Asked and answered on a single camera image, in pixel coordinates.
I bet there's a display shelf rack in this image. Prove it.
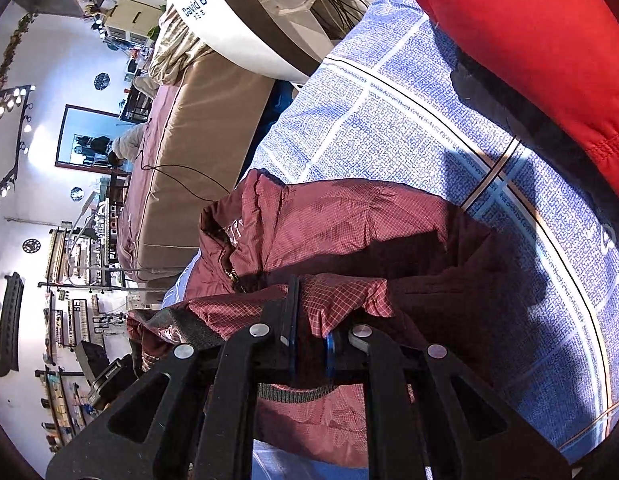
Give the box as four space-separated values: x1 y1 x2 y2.
36 200 135 351

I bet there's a blue checked bedsheet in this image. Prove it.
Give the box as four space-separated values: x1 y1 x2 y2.
162 0 619 480

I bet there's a maroon checked jacket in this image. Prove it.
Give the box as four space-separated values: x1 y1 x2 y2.
126 167 545 468

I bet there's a white round machine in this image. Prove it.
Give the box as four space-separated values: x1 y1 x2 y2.
142 0 340 83

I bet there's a track light rail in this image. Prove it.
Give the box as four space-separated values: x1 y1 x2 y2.
0 84 36 218

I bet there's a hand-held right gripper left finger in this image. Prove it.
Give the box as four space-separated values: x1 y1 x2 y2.
45 276 300 480

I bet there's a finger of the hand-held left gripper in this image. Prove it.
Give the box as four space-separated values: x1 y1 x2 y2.
88 355 136 403

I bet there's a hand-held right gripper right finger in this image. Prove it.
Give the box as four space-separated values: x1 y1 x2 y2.
325 324 573 480

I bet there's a red puffer jacket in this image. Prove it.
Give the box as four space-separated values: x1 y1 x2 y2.
384 0 619 196

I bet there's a black curved wall shelf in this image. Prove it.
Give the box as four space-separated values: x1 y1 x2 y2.
0 271 25 378

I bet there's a brown bed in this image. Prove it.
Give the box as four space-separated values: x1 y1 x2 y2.
116 52 277 281

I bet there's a beige cabinet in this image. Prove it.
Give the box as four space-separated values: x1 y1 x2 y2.
104 0 165 46

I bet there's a beige patterned quilt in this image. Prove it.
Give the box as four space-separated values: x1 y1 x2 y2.
149 7 215 86

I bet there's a wall mirror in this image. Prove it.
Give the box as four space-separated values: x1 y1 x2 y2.
55 104 132 173

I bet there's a black cable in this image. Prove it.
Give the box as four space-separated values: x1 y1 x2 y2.
139 115 237 196

